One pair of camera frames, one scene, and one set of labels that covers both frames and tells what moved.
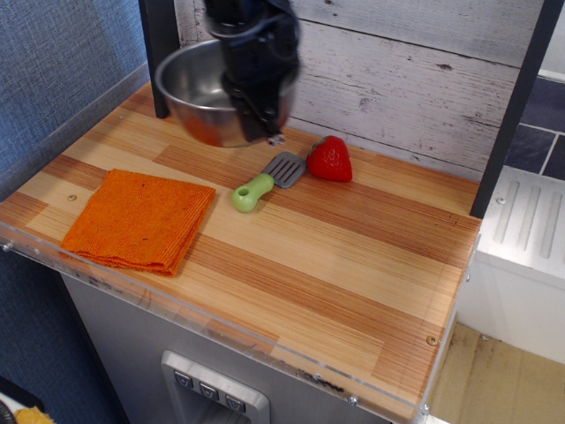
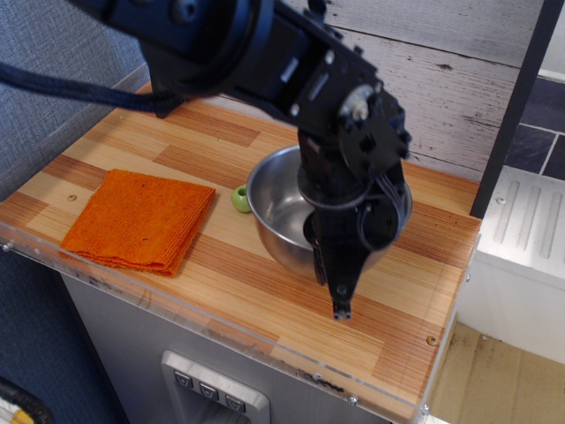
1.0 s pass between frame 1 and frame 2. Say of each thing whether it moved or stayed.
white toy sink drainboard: stayed
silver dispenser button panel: stayed
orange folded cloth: stayed
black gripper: moved
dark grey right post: stayed
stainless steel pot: moved
